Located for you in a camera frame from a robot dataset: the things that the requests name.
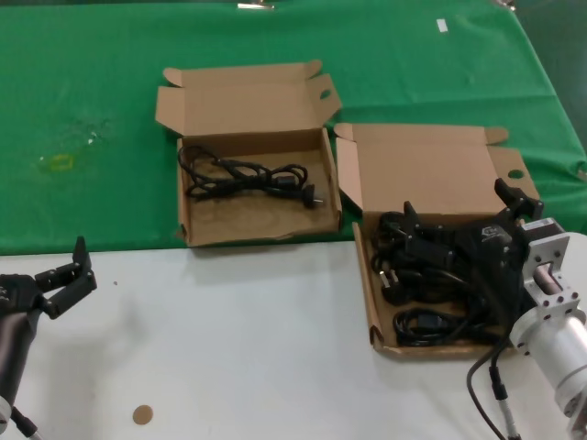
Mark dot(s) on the cardboard box with round-hole flap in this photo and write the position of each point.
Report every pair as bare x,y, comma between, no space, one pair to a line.
422,165

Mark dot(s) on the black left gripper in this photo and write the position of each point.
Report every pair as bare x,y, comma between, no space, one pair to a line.
18,295

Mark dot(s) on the green tablecloth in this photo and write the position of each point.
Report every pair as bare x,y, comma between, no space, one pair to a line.
91,69

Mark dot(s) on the white tape label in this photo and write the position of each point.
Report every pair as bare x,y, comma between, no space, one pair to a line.
441,25

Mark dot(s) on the round brown sticker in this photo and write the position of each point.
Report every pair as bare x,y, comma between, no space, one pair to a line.
142,414

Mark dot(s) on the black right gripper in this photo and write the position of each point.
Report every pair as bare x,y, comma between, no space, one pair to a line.
490,247

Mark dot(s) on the cardboard box with oval-hole flap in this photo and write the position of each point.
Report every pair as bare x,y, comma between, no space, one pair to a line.
257,96

